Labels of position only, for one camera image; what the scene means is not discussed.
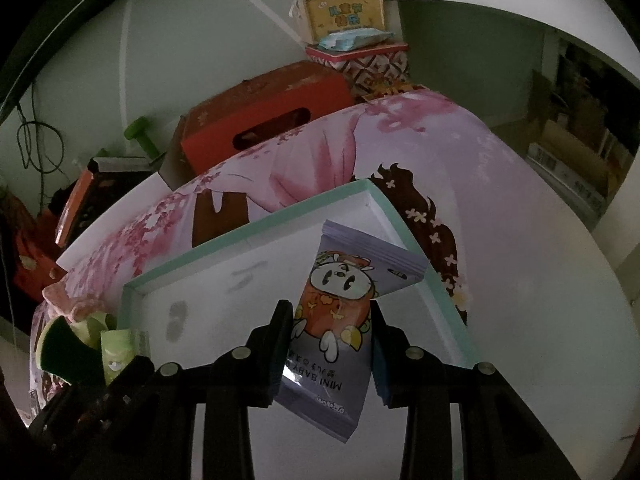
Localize pink white chevron towel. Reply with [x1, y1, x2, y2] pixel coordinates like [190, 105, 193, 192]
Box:
[42, 282, 105, 323]

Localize green dumbbell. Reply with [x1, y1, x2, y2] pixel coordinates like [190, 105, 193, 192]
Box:
[124, 116, 162, 160]

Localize yellow gift box with handle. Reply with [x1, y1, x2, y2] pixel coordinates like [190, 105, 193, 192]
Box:
[288, 0, 386, 44]

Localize red patterned tin box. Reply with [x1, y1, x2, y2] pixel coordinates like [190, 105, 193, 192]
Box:
[305, 42, 409, 99]

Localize purple baby wipes pack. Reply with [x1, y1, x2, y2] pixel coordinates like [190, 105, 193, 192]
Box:
[276, 220, 427, 442]

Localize light green cloth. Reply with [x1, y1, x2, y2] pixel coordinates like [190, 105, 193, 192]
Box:
[36, 312, 117, 373]

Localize cartoon printed bed sheet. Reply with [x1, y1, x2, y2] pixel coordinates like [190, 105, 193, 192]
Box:
[27, 86, 640, 480]

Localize red cardboard box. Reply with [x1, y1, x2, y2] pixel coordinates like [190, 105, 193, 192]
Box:
[160, 61, 355, 190]

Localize red tote bag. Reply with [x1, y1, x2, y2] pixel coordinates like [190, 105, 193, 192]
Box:
[1, 191, 66, 302]

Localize orange black box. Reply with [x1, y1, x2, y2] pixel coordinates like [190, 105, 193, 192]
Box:
[55, 157, 153, 249]

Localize blue wipes pack on tin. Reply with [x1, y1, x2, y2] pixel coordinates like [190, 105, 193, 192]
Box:
[318, 27, 394, 53]

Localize black wall cable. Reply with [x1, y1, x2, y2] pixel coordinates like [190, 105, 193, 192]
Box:
[14, 81, 66, 176]

